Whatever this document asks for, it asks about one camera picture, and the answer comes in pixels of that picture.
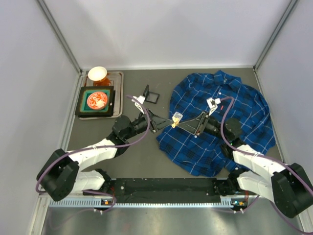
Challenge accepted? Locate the red maple leaf brooch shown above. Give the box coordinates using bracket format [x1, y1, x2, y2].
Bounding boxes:
[171, 119, 180, 128]

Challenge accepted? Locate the blue plaid button shirt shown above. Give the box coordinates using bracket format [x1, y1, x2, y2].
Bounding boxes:
[156, 70, 277, 177]

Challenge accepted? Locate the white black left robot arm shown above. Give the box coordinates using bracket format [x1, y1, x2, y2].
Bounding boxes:
[36, 109, 174, 202]

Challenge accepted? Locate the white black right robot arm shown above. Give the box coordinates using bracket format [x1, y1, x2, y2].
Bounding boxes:
[177, 112, 313, 218]

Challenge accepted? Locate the small black open box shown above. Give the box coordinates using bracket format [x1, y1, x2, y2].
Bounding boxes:
[143, 85, 160, 104]

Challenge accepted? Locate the red patterned bowl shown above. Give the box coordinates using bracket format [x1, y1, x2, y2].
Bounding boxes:
[87, 92, 108, 110]

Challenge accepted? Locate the silver metal tray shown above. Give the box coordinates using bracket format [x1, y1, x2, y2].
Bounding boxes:
[75, 71, 124, 120]

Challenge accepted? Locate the black square tray green liner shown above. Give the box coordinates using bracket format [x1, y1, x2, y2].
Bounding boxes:
[75, 86, 115, 118]

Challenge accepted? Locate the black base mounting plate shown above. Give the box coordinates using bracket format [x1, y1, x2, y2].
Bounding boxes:
[83, 178, 253, 204]

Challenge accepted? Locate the white bowl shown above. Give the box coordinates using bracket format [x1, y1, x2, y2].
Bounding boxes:
[88, 66, 107, 82]

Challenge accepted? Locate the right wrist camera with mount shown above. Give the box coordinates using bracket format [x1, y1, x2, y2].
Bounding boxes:
[206, 97, 221, 116]

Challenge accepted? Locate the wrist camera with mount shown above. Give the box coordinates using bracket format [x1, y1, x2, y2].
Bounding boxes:
[206, 97, 221, 116]
[132, 95, 145, 114]

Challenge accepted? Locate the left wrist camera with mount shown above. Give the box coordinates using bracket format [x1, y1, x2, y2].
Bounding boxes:
[132, 95, 145, 114]

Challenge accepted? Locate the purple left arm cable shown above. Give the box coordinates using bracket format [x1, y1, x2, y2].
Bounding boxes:
[35, 94, 152, 213]

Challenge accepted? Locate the aluminium front frame rail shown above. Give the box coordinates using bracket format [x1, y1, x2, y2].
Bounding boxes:
[39, 176, 308, 209]

